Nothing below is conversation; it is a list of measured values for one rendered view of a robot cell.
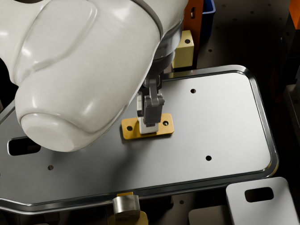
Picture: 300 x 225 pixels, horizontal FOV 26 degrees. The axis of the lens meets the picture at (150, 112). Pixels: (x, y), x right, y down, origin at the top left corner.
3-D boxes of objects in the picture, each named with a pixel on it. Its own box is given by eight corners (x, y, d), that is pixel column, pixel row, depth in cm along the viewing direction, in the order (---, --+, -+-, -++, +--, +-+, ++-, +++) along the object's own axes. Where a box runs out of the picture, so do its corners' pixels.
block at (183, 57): (168, 150, 139) (173, 47, 108) (165, 135, 141) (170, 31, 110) (184, 147, 140) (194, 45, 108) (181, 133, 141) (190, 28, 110)
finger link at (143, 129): (158, 105, 100) (159, 109, 100) (157, 127, 106) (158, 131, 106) (139, 107, 100) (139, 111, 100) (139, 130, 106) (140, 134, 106)
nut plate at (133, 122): (123, 140, 106) (123, 136, 105) (120, 120, 108) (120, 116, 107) (174, 133, 107) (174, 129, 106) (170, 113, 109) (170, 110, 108)
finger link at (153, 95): (157, 57, 89) (164, 87, 86) (157, 81, 94) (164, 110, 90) (140, 59, 89) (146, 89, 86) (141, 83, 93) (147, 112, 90)
